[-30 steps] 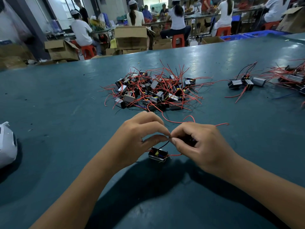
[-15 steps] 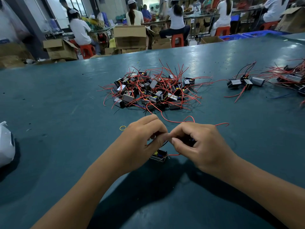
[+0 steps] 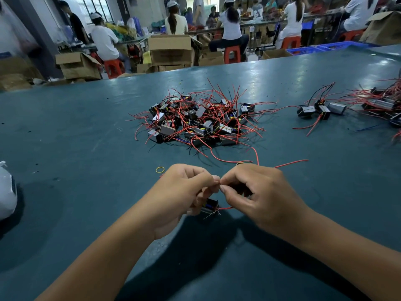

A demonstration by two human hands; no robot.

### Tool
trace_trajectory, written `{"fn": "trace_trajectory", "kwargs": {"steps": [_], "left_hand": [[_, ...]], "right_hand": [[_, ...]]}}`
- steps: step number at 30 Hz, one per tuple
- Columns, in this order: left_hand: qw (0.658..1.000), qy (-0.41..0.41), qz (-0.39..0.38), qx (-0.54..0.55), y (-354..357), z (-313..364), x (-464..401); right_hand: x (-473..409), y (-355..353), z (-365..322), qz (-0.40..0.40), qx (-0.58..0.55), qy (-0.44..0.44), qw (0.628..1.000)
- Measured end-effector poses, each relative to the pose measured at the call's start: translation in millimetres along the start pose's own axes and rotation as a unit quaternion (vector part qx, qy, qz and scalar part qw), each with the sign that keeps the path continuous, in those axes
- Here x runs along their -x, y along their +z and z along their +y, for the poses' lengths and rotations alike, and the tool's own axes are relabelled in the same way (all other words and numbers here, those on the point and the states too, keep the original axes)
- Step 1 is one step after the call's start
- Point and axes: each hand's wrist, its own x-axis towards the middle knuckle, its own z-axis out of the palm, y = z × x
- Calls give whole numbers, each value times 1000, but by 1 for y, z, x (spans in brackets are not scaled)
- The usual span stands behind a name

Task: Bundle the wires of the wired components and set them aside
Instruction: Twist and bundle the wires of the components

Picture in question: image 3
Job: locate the person's left hand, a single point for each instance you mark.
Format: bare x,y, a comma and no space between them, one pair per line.
178,200

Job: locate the yellow rubber band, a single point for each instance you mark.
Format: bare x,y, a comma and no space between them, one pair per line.
156,169

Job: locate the person's left forearm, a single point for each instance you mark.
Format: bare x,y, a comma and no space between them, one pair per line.
100,266

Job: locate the person's right forearm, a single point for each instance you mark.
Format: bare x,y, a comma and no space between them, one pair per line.
351,260

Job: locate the large closed cardboard box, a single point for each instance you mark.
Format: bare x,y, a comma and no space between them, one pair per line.
170,49

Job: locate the person's right hand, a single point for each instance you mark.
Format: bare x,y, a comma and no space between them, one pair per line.
269,200

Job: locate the shallow cardboard box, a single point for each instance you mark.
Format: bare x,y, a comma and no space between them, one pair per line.
276,54

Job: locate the tilted cardboard box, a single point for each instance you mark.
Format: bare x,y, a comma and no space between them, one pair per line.
382,28

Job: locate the low cardboard box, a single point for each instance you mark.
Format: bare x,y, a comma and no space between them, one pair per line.
211,59

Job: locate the white plastic shell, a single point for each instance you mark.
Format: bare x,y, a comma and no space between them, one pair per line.
6,192

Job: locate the red plastic stool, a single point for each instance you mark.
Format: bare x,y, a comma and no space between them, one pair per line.
291,42
351,35
232,54
113,68

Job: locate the open cardboard box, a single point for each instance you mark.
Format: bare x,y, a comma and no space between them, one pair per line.
78,65

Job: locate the blue plastic crate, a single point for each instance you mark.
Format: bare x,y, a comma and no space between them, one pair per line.
344,45
305,50

